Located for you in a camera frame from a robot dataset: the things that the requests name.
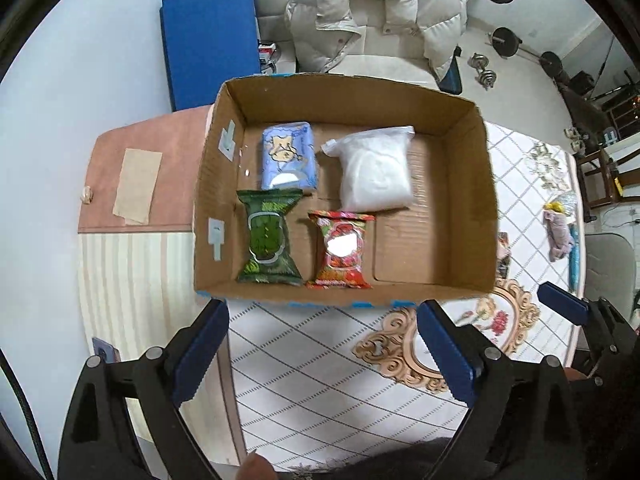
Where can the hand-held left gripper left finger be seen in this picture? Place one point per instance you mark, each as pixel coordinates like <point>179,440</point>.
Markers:
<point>200,345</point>

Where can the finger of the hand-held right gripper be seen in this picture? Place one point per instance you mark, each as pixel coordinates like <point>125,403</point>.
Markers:
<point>562,301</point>

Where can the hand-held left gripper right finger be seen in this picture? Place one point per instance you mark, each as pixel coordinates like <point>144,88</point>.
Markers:
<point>445,355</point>

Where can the person's left hand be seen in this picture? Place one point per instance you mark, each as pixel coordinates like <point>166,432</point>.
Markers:
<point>256,467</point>

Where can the white plastic chair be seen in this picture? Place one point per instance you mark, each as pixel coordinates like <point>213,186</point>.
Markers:
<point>607,265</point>

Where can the pink plush toy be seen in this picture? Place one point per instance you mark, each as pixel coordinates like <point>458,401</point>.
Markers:
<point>560,232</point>

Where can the white patterned tablecloth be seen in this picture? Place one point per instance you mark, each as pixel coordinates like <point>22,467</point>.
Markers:
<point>310,360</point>

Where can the green wet wipes pack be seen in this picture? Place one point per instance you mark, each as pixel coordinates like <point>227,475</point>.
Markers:
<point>267,240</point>

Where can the wooden chair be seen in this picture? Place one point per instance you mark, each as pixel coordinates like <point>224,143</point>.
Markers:
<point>597,175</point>

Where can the dark fuzzy clothing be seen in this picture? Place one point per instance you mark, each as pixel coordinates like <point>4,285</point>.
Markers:
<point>360,460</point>

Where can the red wet wipes pack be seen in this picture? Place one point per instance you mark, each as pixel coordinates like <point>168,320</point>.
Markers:
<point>341,250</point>

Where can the brown cardboard box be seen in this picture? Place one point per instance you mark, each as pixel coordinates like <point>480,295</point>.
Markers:
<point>440,200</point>

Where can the tan paper sheet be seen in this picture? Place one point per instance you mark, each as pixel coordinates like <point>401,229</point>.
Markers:
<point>136,185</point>

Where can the small beige shell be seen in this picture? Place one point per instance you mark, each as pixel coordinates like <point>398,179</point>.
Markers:
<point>87,194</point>

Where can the white plastic bag pack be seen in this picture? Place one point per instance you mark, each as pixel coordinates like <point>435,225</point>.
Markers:
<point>375,170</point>

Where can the blue cartoon tissue pack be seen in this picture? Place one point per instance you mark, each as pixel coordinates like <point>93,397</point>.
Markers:
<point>289,155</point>

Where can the chrome dumbbell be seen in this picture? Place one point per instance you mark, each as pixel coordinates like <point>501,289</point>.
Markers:
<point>481,70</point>

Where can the black barbell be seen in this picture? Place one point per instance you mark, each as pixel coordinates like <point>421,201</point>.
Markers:
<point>525,50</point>

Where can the white armchair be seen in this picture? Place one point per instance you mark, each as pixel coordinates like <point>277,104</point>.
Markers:
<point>385,62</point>

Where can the small printed box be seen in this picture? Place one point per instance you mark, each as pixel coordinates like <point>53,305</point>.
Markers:
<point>267,53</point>

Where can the blue folded mat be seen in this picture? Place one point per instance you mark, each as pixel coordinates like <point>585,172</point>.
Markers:
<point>210,40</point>

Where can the white puffer jacket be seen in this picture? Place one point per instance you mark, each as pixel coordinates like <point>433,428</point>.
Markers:
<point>380,5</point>

